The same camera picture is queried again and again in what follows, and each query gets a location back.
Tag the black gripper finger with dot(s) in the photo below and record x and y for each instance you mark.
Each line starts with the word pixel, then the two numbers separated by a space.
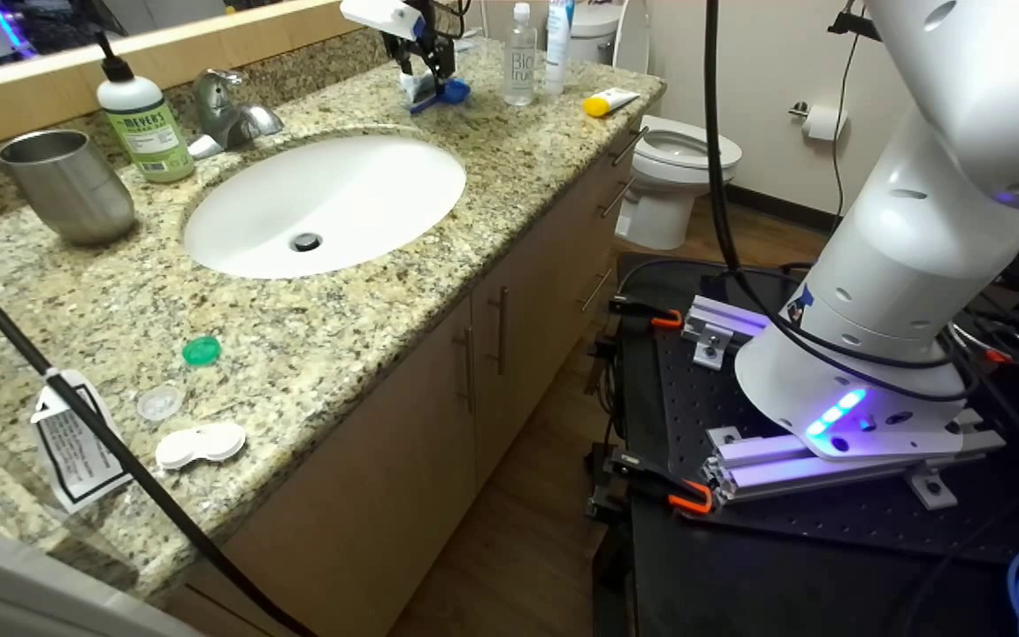
pixel 445 70
pixel 400 53

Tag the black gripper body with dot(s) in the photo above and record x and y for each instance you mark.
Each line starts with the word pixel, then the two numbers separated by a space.
pixel 440 24

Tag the small white tube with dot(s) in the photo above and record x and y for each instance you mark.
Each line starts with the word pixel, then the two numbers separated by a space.
pixel 416 91

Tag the aluminium robot base rails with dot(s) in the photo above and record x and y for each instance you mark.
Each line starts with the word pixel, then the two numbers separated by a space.
pixel 795 461

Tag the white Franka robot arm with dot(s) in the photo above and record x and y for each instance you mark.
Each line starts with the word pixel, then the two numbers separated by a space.
pixel 920 234

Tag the tall white tube bottle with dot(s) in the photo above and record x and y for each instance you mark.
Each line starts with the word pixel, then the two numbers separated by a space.
pixel 558 49

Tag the yellow capped white tube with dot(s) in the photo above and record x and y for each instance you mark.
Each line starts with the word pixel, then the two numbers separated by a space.
pixel 609 103

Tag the silver metal cup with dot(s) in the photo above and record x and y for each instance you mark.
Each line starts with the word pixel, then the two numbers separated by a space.
pixel 69 190

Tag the clear plastic bottle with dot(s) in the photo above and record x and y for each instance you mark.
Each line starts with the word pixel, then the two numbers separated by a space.
pixel 517 59

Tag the white oval sink basin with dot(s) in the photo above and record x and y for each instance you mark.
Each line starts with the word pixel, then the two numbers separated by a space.
pixel 346 198

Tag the chrome faucet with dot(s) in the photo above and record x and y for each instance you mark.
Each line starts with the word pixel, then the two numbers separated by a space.
pixel 227 110

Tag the wooden framed mirror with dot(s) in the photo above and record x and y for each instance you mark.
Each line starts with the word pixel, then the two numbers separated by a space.
pixel 179 53

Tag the white toilet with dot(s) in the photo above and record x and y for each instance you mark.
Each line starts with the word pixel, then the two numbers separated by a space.
pixel 673 155

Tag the green label soap dispenser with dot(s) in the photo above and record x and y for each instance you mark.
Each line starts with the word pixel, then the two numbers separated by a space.
pixel 150 129

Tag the orange black clamp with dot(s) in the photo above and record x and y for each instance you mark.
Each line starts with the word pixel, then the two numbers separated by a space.
pixel 667 319
pixel 687 502

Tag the green round cap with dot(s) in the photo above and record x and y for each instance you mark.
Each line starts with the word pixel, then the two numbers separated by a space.
pixel 203 352

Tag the toilet paper roll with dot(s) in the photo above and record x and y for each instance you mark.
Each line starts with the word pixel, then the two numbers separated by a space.
pixel 822 122

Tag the light wooden vanity cabinet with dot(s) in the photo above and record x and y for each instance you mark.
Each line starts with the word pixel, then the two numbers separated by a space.
pixel 391 473

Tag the clear round lid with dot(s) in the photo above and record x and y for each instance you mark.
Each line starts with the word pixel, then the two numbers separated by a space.
pixel 161 405

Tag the black robot table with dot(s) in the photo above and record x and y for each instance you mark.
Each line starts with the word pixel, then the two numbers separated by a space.
pixel 768 566

